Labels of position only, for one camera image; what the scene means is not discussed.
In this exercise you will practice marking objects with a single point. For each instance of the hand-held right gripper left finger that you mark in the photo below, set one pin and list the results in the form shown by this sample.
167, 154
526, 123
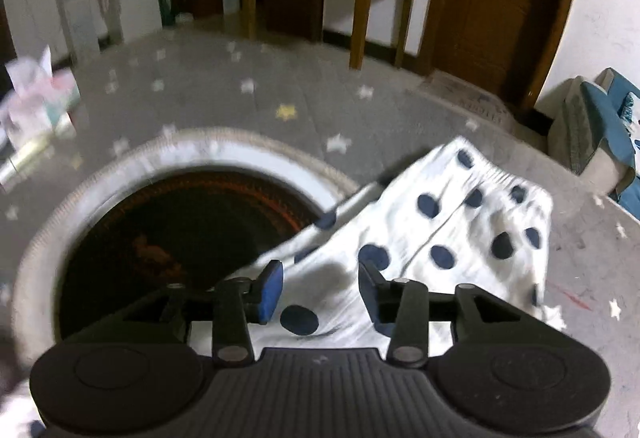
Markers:
267, 290

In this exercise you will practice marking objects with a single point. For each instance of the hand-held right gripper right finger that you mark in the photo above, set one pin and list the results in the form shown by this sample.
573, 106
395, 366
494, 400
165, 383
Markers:
371, 293

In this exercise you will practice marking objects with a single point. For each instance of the white polka dot garment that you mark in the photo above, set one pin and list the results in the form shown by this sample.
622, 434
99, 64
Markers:
400, 228

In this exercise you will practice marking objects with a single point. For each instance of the round white woven basket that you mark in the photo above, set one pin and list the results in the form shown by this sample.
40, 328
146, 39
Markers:
210, 156

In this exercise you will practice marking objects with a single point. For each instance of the grey star-print tablecloth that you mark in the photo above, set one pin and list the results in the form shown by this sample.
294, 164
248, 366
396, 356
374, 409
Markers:
300, 83

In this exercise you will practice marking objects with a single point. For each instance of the pale doormat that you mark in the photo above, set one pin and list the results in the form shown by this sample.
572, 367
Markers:
465, 101

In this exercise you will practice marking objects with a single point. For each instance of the grey sofa throw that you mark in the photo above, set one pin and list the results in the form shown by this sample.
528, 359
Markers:
570, 128

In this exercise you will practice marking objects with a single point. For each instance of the silver tube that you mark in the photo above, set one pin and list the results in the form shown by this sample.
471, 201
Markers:
27, 161

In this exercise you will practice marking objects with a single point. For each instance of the blue sofa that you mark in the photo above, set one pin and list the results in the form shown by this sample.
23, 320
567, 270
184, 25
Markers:
600, 118

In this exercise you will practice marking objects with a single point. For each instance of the brown wooden door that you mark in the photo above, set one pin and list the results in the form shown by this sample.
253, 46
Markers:
490, 28

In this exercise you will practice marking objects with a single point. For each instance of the tissue pack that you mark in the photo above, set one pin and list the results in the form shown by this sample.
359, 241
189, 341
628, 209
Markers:
45, 103

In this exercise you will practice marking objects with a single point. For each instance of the butterfly print blanket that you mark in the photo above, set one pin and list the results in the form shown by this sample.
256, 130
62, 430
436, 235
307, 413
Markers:
632, 118

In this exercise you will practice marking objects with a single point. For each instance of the water dispenser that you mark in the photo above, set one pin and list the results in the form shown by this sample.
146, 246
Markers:
75, 18

